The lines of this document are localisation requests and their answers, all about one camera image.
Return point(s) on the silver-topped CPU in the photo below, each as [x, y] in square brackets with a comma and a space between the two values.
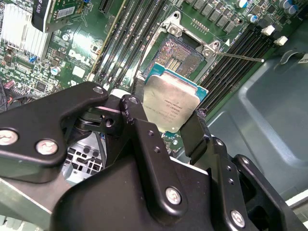
[168, 101]

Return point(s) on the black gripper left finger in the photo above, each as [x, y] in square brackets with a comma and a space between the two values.
[36, 125]

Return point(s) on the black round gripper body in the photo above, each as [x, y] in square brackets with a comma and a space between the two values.
[120, 197]

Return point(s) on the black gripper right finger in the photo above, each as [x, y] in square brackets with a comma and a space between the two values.
[223, 168]

